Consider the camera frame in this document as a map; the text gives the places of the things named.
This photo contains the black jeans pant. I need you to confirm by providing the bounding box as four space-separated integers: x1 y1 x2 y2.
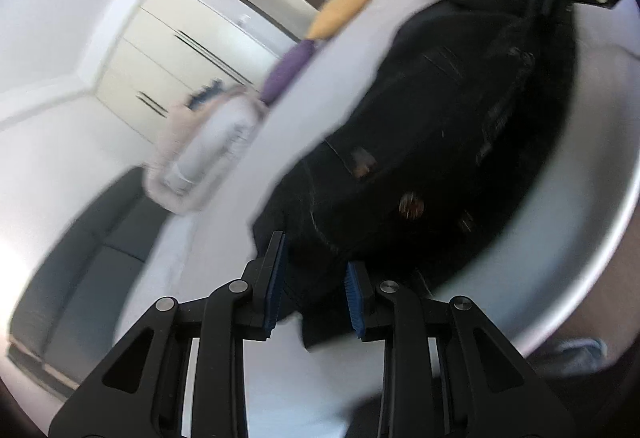
253 0 576 348

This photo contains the dark green bed headboard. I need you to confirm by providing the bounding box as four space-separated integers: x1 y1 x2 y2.
8 167 168 399

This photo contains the yellow cushion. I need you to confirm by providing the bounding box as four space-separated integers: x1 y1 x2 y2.
306 0 371 42

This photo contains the folded beige grey duvet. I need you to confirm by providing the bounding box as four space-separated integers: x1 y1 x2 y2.
142 85 268 215

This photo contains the purple cushion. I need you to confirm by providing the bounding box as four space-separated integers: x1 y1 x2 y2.
260 39 316 106

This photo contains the folded blue cloth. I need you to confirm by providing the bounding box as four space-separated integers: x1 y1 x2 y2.
186 80 224 111

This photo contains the white wardrobe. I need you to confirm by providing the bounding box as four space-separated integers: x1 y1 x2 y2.
96 0 295 140

